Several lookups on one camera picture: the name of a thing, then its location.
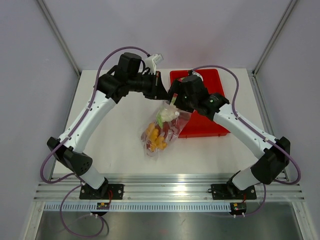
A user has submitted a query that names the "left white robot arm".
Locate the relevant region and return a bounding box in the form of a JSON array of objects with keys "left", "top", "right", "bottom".
[{"left": 47, "top": 52, "right": 169, "bottom": 199}]

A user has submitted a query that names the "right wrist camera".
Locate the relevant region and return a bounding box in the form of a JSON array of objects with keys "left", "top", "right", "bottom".
[{"left": 188, "top": 70, "right": 204, "bottom": 81}]

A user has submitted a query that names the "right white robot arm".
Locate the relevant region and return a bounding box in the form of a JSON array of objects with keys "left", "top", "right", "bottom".
[{"left": 168, "top": 74, "right": 290, "bottom": 198}]

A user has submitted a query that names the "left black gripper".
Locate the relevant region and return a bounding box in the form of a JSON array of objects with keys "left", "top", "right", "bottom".
[{"left": 127, "top": 70, "right": 170, "bottom": 100}]

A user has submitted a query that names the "aluminium mounting rail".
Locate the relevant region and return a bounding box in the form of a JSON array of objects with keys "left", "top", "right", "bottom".
[{"left": 33, "top": 173, "right": 305, "bottom": 203}]

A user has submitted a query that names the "yellow ginger root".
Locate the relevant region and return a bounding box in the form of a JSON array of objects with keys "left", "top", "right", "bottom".
[{"left": 145, "top": 123, "right": 168, "bottom": 153}]

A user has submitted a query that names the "white slotted cable duct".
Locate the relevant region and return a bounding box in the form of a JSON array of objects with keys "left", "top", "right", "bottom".
[{"left": 44, "top": 202, "right": 231, "bottom": 213}]

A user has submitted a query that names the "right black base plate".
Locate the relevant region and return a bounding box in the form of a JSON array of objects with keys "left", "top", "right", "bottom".
[{"left": 207, "top": 183, "right": 257, "bottom": 200}]

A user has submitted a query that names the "left aluminium frame post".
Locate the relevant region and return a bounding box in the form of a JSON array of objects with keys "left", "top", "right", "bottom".
[{"left": 35, "top": 0, "right": 82, "bottom": 78}]

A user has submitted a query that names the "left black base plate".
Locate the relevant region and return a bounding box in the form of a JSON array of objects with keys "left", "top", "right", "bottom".
[{"left": 79, "top": 183, "right": 124, "bottom": 200}]

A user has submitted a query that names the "left small circuit board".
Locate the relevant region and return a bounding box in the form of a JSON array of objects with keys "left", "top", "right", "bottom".
[{"left": 96, "top": 202, "right": 110, "bottom": 210}]

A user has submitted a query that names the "clear zip top bag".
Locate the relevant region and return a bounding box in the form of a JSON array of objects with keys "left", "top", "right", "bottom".
[{"left": 140, "top": 101, "right": 192, "bottom": 158}]

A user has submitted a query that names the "aluminium frame post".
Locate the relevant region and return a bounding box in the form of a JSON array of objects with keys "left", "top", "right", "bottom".
[
  {"left": 252, "top": 0, "right": 300, "bottom": 77},
  {"left": 35, "top": 0, "right": 82, "bottom": 78}
]

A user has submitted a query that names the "white cauliflower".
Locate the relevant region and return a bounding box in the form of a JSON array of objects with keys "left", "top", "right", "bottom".
[{"left": 156, "top": 108, "right": 180, "bottom": 128}]

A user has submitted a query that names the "right aluminium frame post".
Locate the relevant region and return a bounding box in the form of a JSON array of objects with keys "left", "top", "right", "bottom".
[{"left": 252, "top": 0, "right": 300, "bottom": 77}]

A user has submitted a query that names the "small circuit board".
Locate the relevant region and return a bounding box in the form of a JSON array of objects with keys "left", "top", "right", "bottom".
[
  {"left": 230, "top": 202, "right": 247, "bottom": 218},
  {"left": 96, "top": 202, "right": 110, "bottom": 210}
]

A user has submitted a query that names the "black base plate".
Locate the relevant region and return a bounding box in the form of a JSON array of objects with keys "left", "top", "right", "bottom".
[
  {"left": 207, "top": 183, "right": 257, "bottom": 200},
  {"left": 79, "top": 183, "right": 124, "bottom": 200}
]

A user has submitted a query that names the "right small circuit board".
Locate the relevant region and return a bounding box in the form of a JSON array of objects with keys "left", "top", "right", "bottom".
[{"left": 230, "top": 202, "right": 247, "bottom": 218}]

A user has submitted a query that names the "red plastic tray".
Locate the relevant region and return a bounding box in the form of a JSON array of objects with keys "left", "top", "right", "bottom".
[{"left": 179, "top": 68, "right": 229, "bottom": 139}]

